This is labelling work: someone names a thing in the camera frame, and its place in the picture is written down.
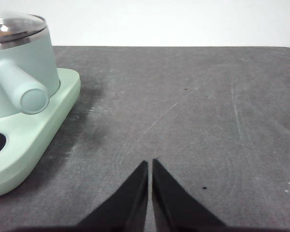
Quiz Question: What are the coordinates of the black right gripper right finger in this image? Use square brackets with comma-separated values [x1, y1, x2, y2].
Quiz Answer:
[152, 158, 227, 228]

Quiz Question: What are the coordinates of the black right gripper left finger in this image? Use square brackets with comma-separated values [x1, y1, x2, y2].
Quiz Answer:
[74, 160, 149, 228]

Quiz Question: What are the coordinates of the glass pot lid green knob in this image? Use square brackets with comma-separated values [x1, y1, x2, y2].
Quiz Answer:
[0, 8, 48, 45]

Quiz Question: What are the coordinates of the mint green pot with handle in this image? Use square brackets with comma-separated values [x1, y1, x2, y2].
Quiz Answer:
[0, 26, 61, 119]

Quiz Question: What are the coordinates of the mint green breakfast machine base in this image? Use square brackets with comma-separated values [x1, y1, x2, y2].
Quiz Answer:
[0, 68, 82, 199]

